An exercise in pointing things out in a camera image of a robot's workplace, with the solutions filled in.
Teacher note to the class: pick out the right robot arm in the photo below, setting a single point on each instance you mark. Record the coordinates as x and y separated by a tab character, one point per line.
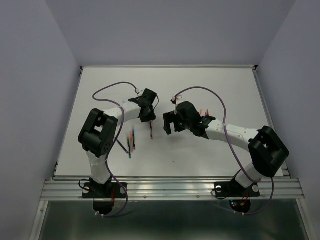
266	149

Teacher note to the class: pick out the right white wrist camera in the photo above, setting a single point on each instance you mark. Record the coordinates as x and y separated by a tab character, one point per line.
176	100

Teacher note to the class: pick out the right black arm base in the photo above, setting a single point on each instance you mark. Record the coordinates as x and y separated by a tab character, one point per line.
239	196

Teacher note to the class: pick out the aluminium right side rail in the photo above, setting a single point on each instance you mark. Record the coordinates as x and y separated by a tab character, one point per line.
284	166

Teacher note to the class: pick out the aluminium front rail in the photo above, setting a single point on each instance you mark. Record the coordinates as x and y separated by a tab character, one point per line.
165	188

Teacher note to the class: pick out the pink purple pen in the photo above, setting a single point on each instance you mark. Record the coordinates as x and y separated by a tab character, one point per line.
151	129

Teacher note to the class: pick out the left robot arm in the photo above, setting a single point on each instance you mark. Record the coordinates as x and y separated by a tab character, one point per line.
98	134

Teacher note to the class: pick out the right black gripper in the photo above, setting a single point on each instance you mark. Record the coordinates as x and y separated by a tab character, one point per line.
169	117

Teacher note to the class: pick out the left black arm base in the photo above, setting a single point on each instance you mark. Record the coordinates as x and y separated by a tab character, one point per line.
109	199

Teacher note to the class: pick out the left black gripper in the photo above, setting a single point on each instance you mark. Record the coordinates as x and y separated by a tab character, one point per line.
151	117

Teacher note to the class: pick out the dark blue pen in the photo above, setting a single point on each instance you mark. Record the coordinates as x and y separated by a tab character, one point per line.
123	147

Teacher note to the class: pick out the green orange pen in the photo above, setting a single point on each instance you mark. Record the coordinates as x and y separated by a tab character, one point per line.
129	146

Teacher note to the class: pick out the aluminium rail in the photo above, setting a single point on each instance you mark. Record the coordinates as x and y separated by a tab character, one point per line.
165	188
284	166

